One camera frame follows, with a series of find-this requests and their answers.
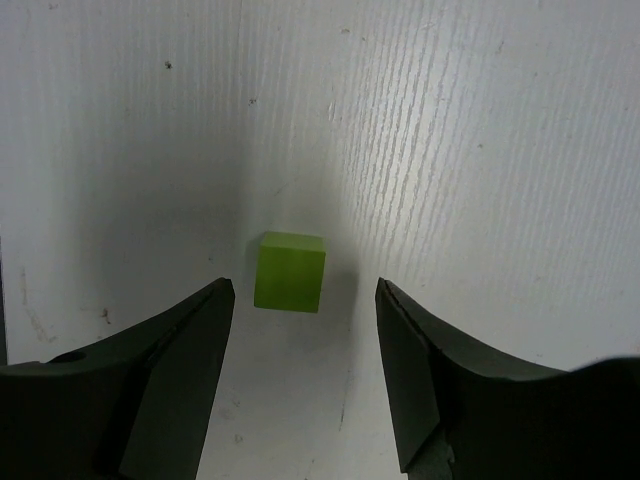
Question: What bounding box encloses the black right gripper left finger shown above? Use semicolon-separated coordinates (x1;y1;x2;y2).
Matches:
1;278;235;479

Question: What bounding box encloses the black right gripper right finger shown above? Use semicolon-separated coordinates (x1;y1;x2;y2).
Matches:
375;279;639;479

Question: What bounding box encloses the green cube wood block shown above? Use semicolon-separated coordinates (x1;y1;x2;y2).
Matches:
254;231;326;313

